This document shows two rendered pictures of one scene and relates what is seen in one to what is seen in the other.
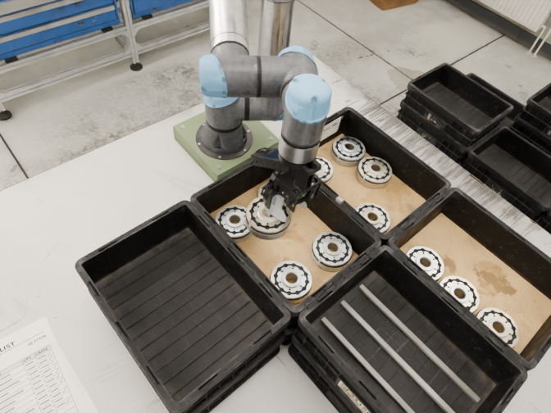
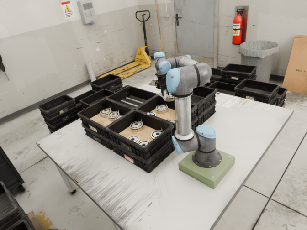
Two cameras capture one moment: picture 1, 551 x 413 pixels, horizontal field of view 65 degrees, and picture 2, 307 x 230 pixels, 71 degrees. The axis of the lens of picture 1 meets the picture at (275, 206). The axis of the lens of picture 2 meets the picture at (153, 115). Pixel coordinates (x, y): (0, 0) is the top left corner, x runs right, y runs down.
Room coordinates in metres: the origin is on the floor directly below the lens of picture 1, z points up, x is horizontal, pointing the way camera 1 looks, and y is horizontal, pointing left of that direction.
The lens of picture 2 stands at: (2.07, 0.00, 1.78)
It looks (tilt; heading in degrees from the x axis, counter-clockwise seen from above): 32 degrees down; 185
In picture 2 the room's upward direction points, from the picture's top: 9 degrees counter-clockwise
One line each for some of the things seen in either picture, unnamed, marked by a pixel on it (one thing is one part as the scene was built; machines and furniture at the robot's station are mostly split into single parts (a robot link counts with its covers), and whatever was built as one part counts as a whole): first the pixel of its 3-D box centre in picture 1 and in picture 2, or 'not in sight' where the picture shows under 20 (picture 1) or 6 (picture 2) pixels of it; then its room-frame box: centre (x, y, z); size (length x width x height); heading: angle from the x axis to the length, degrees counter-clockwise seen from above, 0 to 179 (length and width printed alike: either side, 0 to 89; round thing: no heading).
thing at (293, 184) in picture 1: (295, 174); (162, 81); (0.58, -0.03, 1.14); 0.09 x 0.08 x 0.12; 48
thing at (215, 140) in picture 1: (224, 127); (206, 151); (1.02, 0.20, 0.81); 0.15 x 0.15 x 0.10
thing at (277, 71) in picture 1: (289, 77); (166, 65); (0.68, 0.01, 1.29); 0.11 x 0.11 x 0.08; 12
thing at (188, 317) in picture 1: (184, 301); (187, 97); (0.39, 0.17, 0.87); 0.40 x 0.30 x 0.11; 48
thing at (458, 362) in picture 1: (402, 353); (132, 101); (0.34, -0.33, 0.87); 0.40 x 0.30 x 0.11; 48
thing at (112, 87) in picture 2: not in sight; (108, 92); (-1.00, -0.92, 0.37); 0.40 x 0.30 x 0.45; 137
